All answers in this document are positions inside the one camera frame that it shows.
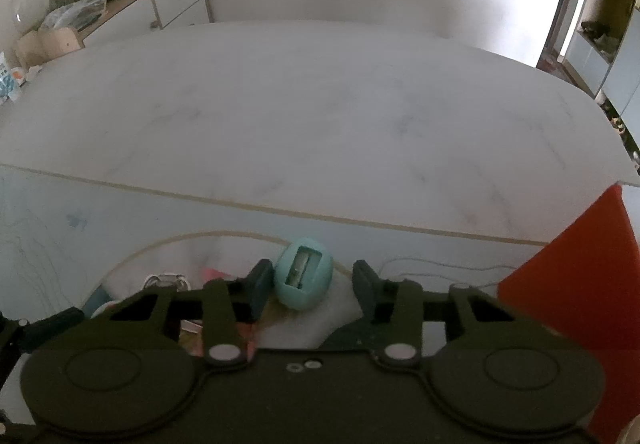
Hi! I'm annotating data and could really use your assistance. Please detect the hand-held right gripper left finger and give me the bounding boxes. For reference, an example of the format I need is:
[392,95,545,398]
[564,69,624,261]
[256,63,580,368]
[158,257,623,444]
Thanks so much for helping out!
[107,257,274,368]

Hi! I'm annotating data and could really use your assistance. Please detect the red cardboard box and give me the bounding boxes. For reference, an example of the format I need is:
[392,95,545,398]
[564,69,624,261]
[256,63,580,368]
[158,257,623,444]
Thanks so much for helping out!
[497,183,640,444]

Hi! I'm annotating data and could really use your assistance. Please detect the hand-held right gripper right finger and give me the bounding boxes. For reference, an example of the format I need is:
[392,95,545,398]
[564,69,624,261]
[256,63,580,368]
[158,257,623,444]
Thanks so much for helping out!
[352,259,521,370]

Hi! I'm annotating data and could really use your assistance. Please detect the open shelf unit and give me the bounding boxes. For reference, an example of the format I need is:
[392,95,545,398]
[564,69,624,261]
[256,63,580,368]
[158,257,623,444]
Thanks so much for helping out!
[565,0,640,176]

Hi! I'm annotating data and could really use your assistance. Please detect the clear glass bowl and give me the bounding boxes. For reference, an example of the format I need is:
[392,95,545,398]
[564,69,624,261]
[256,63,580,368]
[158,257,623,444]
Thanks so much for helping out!
[10,0,54,35]

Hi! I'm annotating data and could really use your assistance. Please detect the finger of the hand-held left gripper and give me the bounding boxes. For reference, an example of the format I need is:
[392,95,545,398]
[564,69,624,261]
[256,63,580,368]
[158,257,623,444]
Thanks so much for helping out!
[17,306,84,354]

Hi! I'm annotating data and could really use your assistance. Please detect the teal egg-shaped pencil sharpener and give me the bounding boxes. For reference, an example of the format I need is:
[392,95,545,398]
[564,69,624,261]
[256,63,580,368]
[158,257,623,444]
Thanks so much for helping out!
[273,236,334,313]

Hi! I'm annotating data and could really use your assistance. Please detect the brown door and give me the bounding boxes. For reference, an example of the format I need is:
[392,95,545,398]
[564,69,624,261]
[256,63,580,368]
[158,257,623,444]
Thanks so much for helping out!
[536,0,604,98]

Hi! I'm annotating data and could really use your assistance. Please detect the beige box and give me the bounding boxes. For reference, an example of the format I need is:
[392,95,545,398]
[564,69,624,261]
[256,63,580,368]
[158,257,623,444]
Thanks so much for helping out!
[14,26,84,68]

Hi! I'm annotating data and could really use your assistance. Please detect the blue and white packets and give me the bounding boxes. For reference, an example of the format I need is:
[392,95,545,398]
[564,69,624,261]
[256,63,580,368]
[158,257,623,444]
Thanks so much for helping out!
[0,51,29,105]

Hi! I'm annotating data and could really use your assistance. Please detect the clear plastic bag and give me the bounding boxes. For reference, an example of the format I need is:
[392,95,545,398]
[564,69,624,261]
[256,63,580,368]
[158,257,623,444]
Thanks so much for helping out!
[39,0,109,33]

